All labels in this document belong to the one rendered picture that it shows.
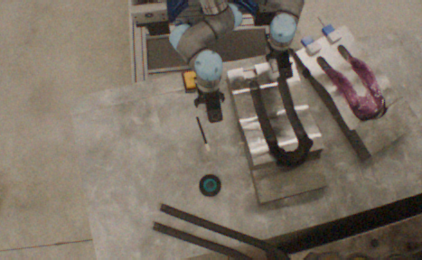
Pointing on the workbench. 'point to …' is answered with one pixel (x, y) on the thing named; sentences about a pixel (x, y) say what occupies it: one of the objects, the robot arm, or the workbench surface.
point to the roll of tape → (210, 189)
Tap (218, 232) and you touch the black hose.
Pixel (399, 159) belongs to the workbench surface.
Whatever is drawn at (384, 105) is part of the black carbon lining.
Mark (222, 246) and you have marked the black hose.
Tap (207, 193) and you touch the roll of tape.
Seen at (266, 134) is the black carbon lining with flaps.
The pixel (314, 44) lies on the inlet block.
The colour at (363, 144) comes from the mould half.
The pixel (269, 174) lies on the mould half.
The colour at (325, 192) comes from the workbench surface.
